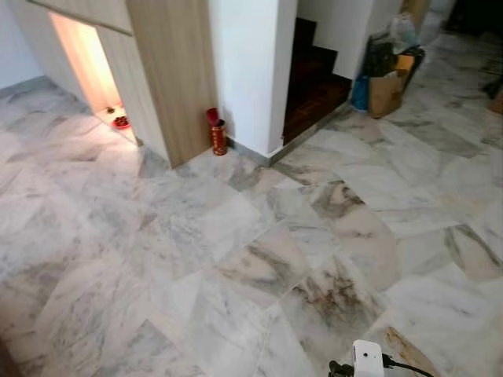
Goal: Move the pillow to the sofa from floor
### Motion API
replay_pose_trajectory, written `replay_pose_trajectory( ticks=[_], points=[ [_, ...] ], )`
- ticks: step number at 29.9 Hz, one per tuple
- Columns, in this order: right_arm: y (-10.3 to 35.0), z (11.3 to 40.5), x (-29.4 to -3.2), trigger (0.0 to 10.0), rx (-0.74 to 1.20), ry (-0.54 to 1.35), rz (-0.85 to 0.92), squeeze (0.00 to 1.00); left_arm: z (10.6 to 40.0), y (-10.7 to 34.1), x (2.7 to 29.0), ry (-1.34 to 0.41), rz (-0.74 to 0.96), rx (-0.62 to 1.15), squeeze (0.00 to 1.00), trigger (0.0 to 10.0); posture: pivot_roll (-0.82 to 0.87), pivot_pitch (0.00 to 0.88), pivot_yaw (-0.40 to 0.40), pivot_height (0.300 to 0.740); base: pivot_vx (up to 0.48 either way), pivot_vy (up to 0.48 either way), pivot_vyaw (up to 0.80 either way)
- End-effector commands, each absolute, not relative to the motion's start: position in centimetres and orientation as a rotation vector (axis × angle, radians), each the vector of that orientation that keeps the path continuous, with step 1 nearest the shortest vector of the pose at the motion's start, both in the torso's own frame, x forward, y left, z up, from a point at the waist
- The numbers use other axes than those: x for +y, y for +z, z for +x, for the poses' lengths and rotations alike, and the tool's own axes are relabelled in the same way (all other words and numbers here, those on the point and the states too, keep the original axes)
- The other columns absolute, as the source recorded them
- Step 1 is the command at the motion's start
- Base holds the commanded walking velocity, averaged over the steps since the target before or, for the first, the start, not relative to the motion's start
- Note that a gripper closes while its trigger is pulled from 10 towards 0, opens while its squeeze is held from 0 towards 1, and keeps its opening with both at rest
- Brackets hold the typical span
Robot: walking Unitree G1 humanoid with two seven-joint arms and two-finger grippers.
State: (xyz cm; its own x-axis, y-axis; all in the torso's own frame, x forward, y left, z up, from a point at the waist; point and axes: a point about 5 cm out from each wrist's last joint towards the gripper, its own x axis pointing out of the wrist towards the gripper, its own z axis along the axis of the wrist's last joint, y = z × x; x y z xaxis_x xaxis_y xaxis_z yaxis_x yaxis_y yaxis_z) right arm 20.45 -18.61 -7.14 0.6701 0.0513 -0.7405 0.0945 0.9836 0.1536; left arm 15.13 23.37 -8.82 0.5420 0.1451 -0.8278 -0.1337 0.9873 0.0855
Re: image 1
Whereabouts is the red cylindrical tin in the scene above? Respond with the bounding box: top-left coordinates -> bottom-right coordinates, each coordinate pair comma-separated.
206,108 -> 229,156

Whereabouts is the blue container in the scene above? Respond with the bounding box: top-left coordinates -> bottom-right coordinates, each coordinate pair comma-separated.
351,75 -> 371,112

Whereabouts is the brown cardboard box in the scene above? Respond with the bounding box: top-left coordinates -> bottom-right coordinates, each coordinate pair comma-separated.
368,71 -> 406,119

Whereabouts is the dark wooden staircase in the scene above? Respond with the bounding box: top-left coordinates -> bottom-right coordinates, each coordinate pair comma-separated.
281,17 -> 353,146

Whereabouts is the black bag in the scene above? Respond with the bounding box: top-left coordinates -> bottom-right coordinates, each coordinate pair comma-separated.
365,35 -> 425,79

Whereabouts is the light wood cabinet panel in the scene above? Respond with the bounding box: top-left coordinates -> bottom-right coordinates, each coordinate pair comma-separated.
8,0 -> 221,168

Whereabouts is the clear plastic bag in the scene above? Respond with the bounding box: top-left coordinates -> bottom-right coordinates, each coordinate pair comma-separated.
389,12 -> 420,54

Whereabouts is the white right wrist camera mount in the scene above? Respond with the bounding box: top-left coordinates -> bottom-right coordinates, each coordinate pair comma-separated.
351,339 -> 385,377

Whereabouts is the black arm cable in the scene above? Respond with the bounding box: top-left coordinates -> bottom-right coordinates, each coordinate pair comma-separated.
381,355 -> 435,377

